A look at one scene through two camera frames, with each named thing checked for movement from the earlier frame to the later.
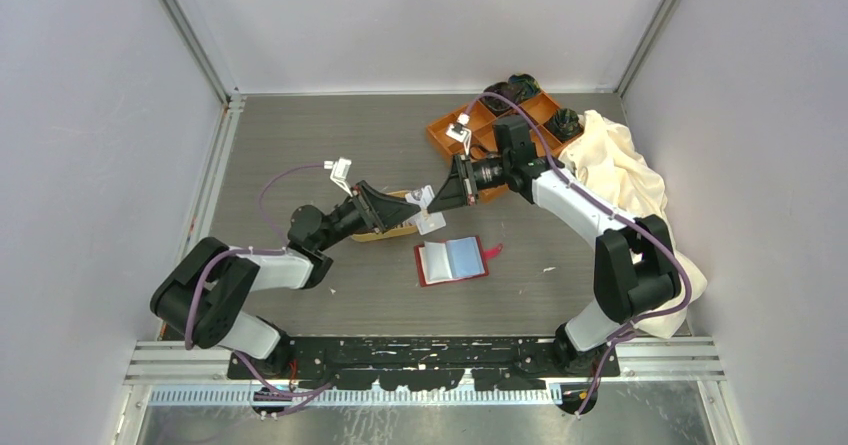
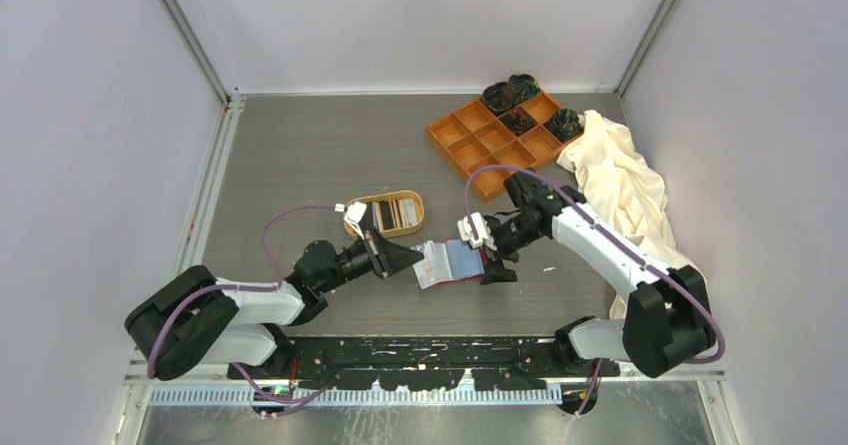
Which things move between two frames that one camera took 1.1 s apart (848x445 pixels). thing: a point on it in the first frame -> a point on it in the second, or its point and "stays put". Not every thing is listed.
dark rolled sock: [495, 103] stays put
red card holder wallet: [452, 259] stays put
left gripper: [378, 210] -> [387, 256]
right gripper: [456, 191] -> [496, 271]
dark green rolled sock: [526, 85] stays put
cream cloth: [604, 161] stays put
